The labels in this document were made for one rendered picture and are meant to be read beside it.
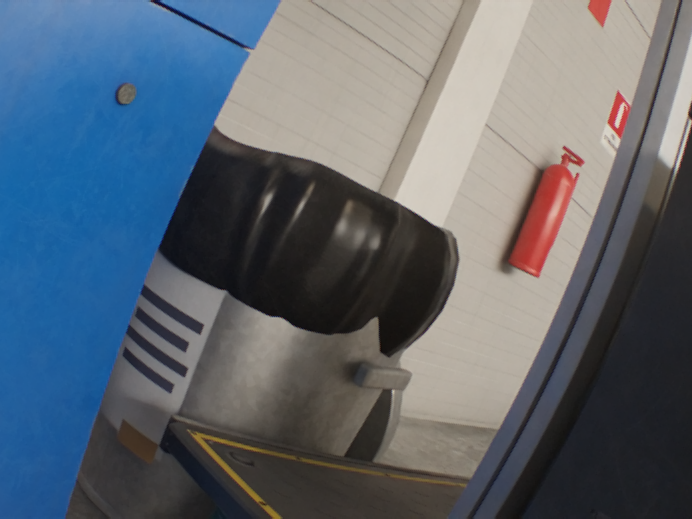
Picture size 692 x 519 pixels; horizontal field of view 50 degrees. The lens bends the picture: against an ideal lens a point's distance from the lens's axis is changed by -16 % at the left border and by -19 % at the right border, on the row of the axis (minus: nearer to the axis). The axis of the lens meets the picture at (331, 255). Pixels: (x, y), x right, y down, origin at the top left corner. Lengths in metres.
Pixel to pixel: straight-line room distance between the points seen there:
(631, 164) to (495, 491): 0.36
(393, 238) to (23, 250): 0.56
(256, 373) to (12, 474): 0.46
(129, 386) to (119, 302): 0.40
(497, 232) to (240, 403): 2.42
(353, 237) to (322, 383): 0.22
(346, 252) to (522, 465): 0.48
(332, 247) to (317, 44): 1.47
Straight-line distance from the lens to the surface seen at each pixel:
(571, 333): 0.81
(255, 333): 1.20
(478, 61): 3.03
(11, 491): 0.97
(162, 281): 1.26
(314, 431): 1.28
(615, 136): 4.31
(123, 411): 1.32
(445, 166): 3.00
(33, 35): 0.78
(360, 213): 1.17
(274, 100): 2.51
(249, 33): 0.91
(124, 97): 0.83
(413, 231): 1.23
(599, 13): 3.96
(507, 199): 3.52
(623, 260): 0.81
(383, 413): 1.62
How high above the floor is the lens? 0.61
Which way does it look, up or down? 2 degrees down
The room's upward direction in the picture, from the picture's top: 25 degrees clockwise
